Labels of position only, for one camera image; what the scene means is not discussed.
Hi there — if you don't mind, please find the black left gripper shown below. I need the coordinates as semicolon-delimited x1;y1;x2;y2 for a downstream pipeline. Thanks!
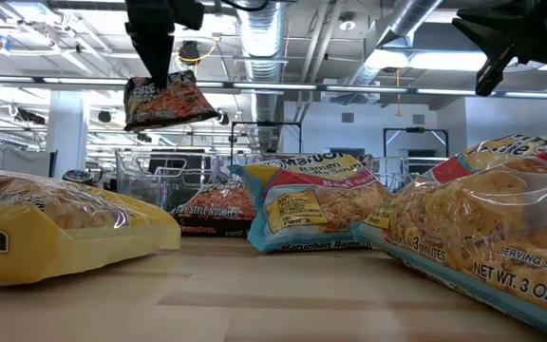
123;0;177;91

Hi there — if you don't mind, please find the black fire noodle pack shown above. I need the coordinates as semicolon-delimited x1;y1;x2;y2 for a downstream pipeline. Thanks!
123;69;220;133
169;178;258;238

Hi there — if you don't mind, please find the blue beef ramen pack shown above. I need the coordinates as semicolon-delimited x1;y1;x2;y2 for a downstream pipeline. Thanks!
228;151;393;254
351;131;547;341

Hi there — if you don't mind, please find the yellow creamy chicken ramen pack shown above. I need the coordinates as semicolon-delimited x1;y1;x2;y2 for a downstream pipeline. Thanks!
0;166;183;287

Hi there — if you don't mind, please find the black ceiling spotlight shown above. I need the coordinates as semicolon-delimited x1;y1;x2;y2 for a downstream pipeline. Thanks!
178;40;202;66

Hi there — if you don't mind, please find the bright ceiling lamp panel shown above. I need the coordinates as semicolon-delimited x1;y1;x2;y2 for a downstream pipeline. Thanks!
366;48;489;72

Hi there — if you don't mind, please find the long overhead light bar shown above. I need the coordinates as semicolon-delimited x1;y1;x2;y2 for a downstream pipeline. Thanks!
0;74;547;101

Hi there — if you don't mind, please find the black round pot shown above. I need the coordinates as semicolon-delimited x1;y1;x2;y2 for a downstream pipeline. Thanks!
62;169;95;186

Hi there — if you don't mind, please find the round ceiling sensor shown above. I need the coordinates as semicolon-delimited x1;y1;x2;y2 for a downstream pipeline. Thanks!
339;11;357;32

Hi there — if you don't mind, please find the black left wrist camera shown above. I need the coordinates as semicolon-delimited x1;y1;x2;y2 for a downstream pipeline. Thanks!
173;0;206;31

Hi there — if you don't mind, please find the slim silver ventilation duct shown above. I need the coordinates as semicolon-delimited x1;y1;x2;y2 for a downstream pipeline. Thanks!
337;0;445;105

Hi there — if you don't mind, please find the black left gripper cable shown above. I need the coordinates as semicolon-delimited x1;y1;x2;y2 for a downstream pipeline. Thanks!
218;0;277;13

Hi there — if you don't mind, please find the wide silver ventilation duct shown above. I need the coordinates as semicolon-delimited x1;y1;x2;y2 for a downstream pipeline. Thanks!
236;0;288;154

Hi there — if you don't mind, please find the black metal frame stand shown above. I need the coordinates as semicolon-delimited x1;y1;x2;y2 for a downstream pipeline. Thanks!
382;126;450;159

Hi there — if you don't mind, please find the grey partition wall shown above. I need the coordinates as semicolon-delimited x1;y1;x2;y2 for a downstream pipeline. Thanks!
0;147;57;173

